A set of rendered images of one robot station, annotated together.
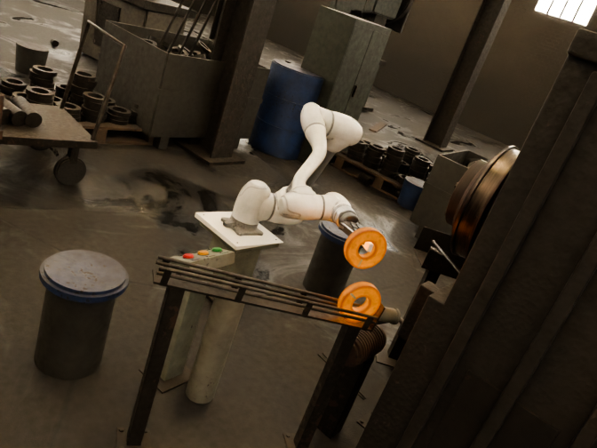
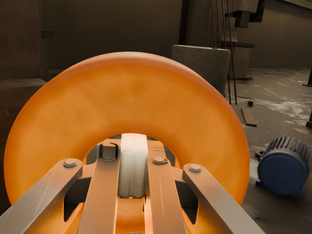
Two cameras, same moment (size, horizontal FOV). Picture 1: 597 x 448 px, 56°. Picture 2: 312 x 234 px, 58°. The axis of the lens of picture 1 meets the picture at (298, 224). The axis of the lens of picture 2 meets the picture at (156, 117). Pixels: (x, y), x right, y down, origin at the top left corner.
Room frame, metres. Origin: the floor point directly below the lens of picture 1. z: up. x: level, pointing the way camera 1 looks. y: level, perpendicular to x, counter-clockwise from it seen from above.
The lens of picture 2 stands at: (2.04, -0.19, 0.96)
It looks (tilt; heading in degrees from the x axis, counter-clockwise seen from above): 16 degrees down; 198
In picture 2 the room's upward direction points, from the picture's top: 5 degrees clockwise
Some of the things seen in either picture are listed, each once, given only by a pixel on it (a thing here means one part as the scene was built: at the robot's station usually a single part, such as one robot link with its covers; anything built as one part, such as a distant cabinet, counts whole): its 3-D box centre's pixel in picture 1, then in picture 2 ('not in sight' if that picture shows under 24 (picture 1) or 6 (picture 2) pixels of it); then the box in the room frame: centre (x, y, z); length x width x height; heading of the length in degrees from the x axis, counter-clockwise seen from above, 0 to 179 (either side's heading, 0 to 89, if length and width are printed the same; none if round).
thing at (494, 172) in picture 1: (491, 205); not in sight; (2.12, -0.67, 1.11); 0.47 x 0.06 x 0.47; 148
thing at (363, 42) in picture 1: (333, 90); not in sight; (6.02, 0.13, 0.75); 0.70 x 0.48 x 1.50; 148
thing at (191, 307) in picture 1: (185, 315); not in sight; (1.93, 0.31, 0.31); 0.24 x 0.16 x 0.62; 148
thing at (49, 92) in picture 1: (80, 99); not in sight; (4.44, 2.04, 0.22); 1.20 x 0.81 x 0.44; 143
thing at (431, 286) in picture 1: (424, 315); not in sight; (1.91, -0.56, 0.68); 0.11 x 0.08 x 0.24; 58
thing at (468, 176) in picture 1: (469, 194); not in sight; (2.17, -0.59, 1.11); 0.28 x 0.06 x 0.28; 148
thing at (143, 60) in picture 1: (181, 86); not in sight; (5.20, 1.46, 0.43); 1.23 x 0.93 x 0.87; 146
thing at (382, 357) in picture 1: (417, 300); not in sight; (2.69, -0.73, 0.36); 0.26 x 0.20 x 0.72; 3
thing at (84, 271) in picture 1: (76, 316); not in sight; (1.81, 0.70, 0.22); 0.32 x 0.32 x 0.43
